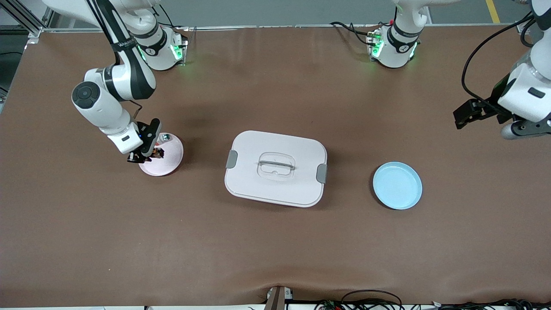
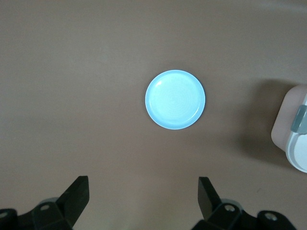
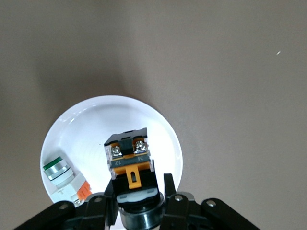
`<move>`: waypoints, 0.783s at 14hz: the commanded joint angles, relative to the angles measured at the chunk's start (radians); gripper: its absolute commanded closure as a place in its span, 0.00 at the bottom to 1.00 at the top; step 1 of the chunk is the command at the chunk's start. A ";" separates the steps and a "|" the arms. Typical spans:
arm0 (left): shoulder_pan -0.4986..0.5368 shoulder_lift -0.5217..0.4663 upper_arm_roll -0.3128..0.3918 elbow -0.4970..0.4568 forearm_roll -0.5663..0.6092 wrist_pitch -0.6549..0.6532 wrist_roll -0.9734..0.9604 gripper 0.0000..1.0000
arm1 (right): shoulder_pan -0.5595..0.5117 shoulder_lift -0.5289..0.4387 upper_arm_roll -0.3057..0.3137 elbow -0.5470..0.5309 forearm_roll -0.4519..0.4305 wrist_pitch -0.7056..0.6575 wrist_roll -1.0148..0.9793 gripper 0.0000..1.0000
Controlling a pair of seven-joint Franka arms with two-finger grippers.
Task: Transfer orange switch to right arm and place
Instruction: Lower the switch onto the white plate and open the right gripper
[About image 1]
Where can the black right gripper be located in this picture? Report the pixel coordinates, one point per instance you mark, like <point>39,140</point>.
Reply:
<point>149,153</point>

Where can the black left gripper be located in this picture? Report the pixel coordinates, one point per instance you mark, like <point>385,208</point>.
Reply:
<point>493,104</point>

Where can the orange black push-button switch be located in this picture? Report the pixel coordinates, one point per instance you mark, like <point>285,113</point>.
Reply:
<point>158,152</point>

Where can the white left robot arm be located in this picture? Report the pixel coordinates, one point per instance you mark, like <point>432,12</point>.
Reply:
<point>525,99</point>

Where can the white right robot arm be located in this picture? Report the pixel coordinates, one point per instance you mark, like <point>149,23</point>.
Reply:
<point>99,103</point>

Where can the pink round plate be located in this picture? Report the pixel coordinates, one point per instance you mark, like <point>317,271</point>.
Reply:
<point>168,165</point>

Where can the grey box latch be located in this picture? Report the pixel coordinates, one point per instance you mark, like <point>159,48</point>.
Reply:
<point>321,173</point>
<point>231,159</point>

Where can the blue round plate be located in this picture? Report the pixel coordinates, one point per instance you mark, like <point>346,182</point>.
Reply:
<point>398,185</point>

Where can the white lidded storage box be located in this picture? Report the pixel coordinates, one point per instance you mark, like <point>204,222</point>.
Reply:
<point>275,189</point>

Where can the white push-button switch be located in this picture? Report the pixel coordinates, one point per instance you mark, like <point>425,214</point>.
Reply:
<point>165,137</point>

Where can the aluminium frame profile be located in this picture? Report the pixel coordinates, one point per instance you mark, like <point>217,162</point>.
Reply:
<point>521,28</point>
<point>26,23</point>

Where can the silver table edge rail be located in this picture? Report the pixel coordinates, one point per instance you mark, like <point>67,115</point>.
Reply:
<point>280,26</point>

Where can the grey metal bracket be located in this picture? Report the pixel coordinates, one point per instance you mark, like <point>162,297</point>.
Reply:
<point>275,299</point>

